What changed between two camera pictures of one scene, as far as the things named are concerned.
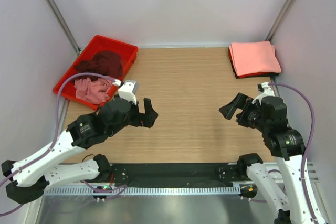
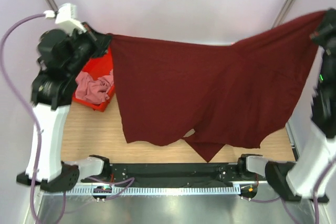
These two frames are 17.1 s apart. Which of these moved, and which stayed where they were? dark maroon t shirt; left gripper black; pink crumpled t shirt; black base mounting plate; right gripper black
Moved: right gripper black; dark maroon t shirt; left gripper black
Stayed: pink crumpled t shirt; black base mounting plate
